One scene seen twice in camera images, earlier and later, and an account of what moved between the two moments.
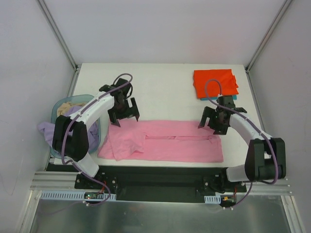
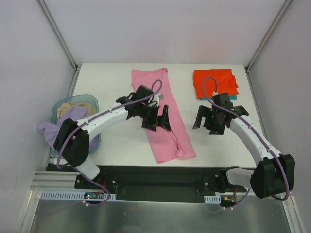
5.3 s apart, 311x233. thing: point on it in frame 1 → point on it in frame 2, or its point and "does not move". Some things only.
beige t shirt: [64, 106] does not move
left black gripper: [124, 114] → [154, 119]
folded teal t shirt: [234, 97] does not move
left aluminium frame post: [54, 26] does not move
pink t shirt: [162, 141] → [167, 144]
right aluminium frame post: [285, 5] does not move
